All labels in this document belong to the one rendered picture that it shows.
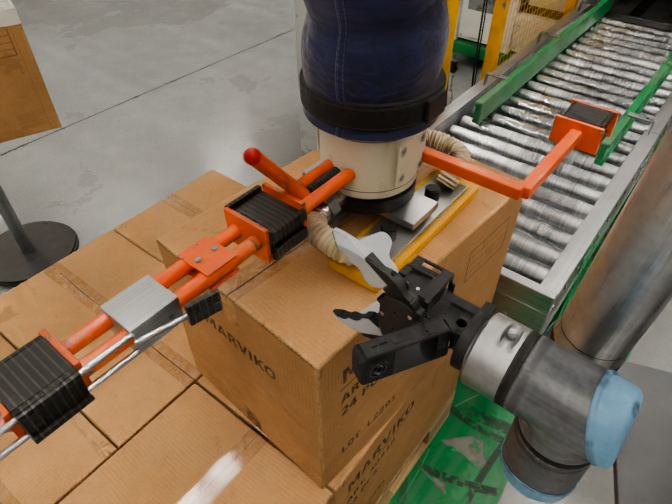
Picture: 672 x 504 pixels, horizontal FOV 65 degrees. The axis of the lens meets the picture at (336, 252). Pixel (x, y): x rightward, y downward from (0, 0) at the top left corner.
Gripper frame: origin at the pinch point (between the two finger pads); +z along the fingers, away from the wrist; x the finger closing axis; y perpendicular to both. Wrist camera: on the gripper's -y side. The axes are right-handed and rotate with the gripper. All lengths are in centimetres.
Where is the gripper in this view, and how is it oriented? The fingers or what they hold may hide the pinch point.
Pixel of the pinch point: (328, 275)
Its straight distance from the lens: 67.6
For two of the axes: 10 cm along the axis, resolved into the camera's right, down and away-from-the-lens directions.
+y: 6.3, -5.3, 5.7
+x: 0.0, -7.3, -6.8
